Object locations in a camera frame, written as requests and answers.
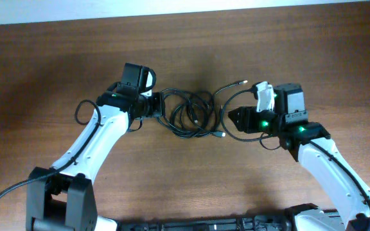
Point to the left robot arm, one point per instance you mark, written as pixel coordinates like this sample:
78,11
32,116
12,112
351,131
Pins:
62,197

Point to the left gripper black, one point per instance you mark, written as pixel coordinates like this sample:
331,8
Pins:
158,104

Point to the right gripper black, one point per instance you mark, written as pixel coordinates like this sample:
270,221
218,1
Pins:
250,122

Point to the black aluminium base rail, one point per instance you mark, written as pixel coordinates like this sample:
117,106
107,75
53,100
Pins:
204,224

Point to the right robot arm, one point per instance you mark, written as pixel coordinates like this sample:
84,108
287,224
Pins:
313,148

